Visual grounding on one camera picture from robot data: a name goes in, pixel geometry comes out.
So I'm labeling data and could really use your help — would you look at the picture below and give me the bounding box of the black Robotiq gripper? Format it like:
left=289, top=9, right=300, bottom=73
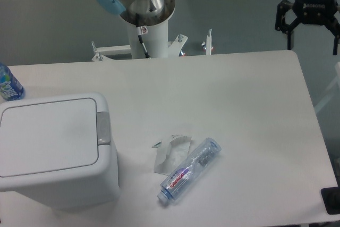
left=275, top=0, right=339, bottom=55

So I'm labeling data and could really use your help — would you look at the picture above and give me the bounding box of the grey trash can push button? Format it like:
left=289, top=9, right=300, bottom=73
left=96, top=112, right=112, bottom=146

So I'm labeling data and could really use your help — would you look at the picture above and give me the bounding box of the white trash can body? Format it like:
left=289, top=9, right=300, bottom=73
left=1, top=93, right=120, bottom=209

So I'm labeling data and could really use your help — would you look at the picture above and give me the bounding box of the white trash can lid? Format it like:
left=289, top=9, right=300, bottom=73
left=1, top=98, right=98, bottom=178

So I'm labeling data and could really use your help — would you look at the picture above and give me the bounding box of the black device at table edge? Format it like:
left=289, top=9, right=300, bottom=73
left=321, top=187, right=339, bottom=215

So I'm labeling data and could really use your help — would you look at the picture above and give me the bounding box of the torn white paper wrapper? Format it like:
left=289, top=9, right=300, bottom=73
left=153, top=134, right=192, bottom=176

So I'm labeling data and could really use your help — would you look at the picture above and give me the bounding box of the clear empty plastic bottle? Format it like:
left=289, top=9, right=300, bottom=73
left=157, top=138, right=221, bottom=206

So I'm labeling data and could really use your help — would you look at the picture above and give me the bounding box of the blue labelled water bottle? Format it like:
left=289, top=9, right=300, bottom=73
left=1, top=63, right=25, bottom=101

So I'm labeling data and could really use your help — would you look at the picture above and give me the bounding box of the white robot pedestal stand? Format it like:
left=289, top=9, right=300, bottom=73
left=91, top=22, right=214, bottom=62

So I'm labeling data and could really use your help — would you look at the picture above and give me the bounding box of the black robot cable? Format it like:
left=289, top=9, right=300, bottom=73
left=134, top=13, right=151, bottom=59

